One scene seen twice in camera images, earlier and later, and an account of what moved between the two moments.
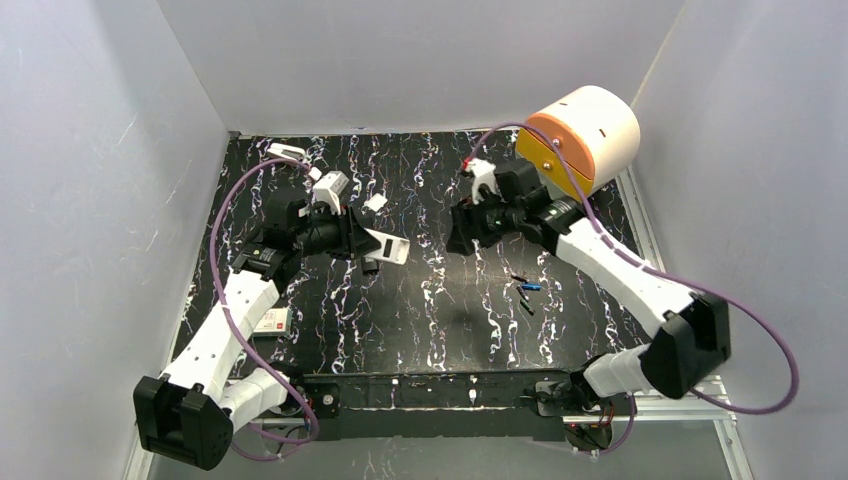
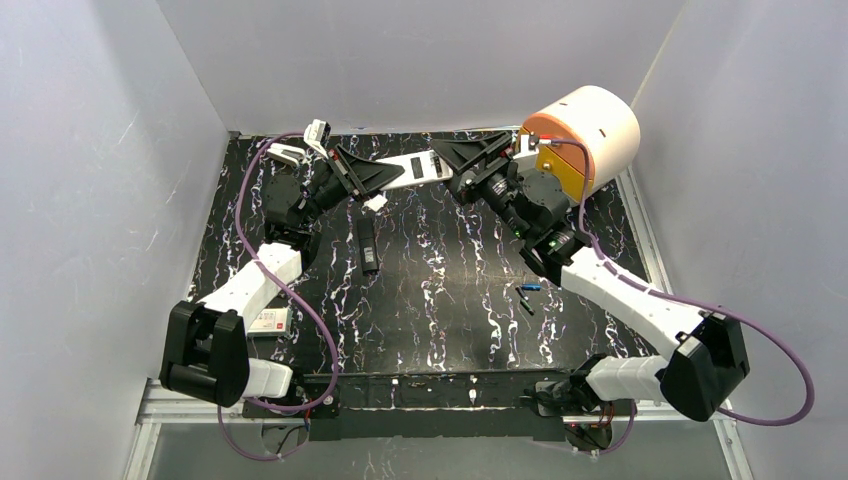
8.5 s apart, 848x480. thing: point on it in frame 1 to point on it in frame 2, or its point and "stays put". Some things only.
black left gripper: [355, 234] to [342, 169]
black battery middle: [523, 293] stays put
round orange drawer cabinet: [597, 129] stays put
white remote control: [392, 249] to [420, 167]
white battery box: [277, 322] stays put
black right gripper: [465, 226] to [477, 171]
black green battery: [527, 307] stays put
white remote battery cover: [376, 202] stays put
